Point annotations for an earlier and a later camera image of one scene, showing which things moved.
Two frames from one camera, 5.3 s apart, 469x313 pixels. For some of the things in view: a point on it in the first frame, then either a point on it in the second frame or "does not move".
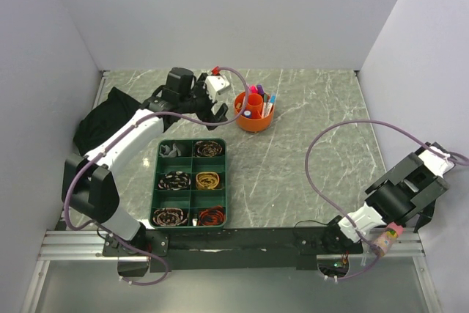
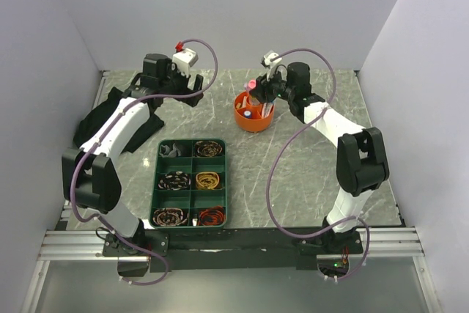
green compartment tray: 190,190 does not move
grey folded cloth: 165,151 does not move
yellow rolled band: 207,180 does not move
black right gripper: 426,216 → 262,85
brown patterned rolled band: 207,148 does not move
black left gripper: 208,115 → 185,79
